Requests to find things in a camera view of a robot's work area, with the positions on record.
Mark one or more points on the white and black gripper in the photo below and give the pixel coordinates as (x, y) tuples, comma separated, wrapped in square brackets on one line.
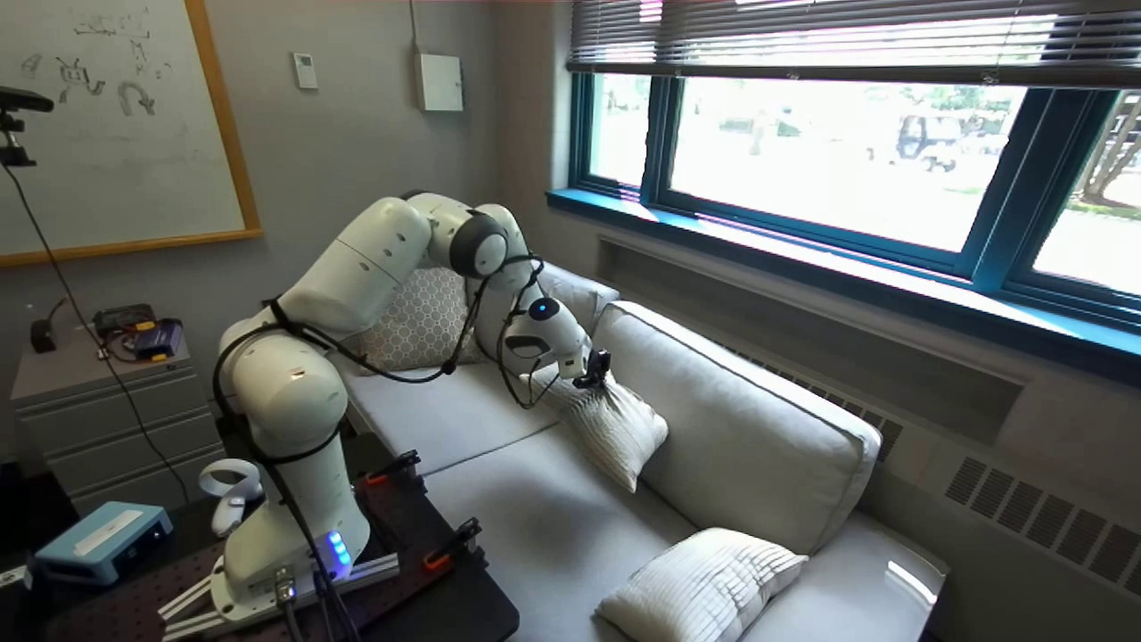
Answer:
[(544, 332)]

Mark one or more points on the cream pleated small pillow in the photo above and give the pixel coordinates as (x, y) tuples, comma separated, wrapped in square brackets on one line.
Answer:
[(615, 426)]

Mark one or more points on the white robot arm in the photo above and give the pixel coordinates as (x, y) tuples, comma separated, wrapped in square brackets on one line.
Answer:
[(283, 381)]

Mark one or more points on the light grey fabric sofa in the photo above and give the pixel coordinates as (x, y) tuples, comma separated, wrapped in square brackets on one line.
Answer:
[(748, 452)]

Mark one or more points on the white patterned back pillow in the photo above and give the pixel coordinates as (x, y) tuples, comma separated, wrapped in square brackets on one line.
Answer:
[(422, 321)]

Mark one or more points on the black perforated robot table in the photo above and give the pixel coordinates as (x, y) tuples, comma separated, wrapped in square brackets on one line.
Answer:
[(412, 604)]

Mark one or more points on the white VR controller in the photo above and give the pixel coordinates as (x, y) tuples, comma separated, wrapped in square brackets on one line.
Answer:
[(233, 482)]

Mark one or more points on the blue framed window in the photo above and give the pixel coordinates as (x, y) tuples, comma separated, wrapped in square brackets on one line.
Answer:
[(989, 208)]

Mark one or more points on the dark window blinds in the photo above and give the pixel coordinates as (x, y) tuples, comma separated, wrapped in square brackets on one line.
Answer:
[(1071, 43)]

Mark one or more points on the grey drawer cabinet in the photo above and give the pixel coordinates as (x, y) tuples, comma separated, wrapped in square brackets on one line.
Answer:
[(115, 428)]

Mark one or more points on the wood framed whiteboard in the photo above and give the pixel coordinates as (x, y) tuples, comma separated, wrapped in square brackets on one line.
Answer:
[(142, 146)]

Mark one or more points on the light blue box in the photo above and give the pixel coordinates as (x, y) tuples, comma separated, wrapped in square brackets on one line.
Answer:
[(97, 548)]

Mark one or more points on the orange handled black clamp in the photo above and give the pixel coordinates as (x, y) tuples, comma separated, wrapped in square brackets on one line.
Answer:
[(444, 555)]

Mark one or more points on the white wall box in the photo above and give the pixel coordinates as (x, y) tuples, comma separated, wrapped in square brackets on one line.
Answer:
[(440, 85)]

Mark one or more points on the white wall thermostat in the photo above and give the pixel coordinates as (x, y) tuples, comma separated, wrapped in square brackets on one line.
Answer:
[(304, 73)]

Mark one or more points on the wall heater vent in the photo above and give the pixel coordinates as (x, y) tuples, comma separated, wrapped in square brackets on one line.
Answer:
[(1051, 523)]

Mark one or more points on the black camera on tripod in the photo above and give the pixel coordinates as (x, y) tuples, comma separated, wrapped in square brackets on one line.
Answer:
[(11, 122)]

